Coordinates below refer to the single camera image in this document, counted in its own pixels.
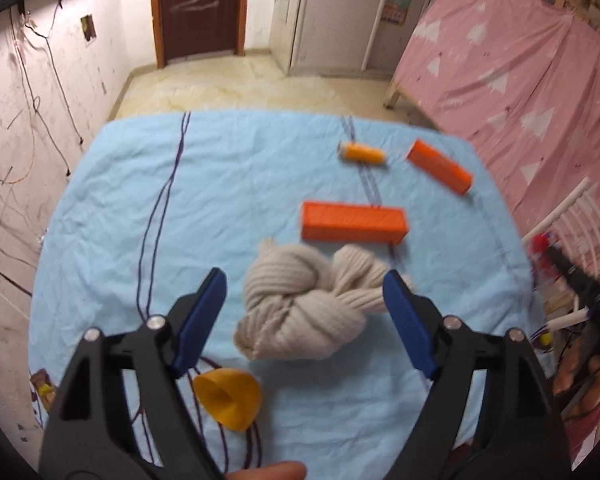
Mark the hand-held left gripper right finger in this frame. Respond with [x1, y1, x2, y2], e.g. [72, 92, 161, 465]
[382, 269, 572, 480]

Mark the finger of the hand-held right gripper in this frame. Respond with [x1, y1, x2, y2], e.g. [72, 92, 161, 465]
[547, 245, 600, 312]

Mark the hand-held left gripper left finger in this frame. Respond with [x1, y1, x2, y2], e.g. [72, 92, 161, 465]
[39, 267, 228, 480]

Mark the red printed plastic bag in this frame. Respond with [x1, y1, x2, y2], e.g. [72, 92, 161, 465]
[529, 232, 561, 274]

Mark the beige knitted scarf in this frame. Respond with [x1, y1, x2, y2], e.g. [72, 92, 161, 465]
[234, 237, 416, 362]

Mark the person's right hand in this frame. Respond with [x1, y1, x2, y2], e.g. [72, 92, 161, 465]
[552, 345, 600, 423]

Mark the person's left hand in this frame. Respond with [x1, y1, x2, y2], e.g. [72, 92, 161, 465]
[226, 461, 307, 480]

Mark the white slatted chair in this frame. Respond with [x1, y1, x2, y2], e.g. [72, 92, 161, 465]
[522, 176, 600, 341]

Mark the yellow plastic cone cup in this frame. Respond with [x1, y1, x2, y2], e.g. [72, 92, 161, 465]
[192, 368, 263, 432]

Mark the long orange carton box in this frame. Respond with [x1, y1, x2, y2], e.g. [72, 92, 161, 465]
[300, 201, 410, 246]

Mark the short orange carton box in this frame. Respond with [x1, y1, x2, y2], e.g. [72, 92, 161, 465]
[406, 140, 474, 196]

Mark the light blue bed sheet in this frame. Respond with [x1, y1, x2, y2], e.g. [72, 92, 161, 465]
[27, 110, 556, 480]

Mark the small yellow bottle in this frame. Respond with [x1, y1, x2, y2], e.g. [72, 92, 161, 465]
[337, 141, 389, 169]

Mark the pink tree print curtain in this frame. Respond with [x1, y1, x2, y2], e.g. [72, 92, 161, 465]
[392, 0, 600, 281]

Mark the dark red door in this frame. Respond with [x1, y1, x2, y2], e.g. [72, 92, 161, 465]
[150, 0, 246, 69]

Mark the white louvered wardrobe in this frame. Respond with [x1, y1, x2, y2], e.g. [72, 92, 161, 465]
[270, 0, 456, 81]

